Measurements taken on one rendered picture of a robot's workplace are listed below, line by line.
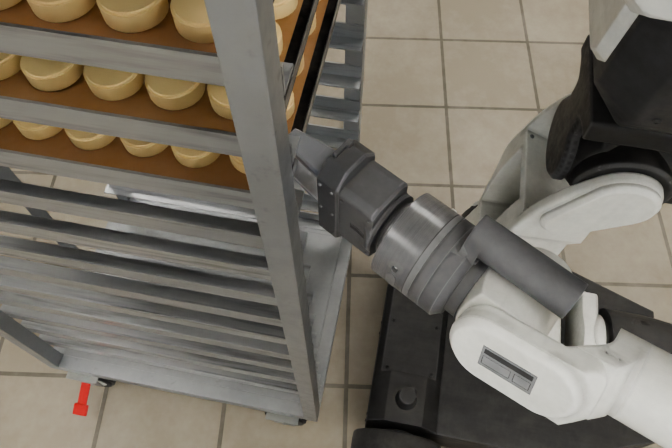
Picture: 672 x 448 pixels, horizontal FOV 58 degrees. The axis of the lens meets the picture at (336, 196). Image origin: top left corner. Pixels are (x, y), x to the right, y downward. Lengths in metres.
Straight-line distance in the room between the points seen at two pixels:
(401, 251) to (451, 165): 1.38
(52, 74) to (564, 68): 1.87
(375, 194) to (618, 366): 0.23
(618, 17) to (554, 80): 1.62
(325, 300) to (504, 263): 1.03
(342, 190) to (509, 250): 0.15
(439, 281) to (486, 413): 0.95
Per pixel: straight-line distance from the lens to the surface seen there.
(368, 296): 1.66
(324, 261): 1.54
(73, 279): 0.99
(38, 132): 0.68
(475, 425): 1.43
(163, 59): 0.45
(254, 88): 0.39
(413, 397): 1.34
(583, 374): 0.49
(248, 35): 0.35
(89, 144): 0.65
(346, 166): 0.52
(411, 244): 0.51
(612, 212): 0.77
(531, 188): 0.84
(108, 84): 0.56
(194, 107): 0.55
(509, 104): 2.07
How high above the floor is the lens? 1.55
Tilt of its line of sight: 60 degrees down
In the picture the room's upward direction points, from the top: straight up
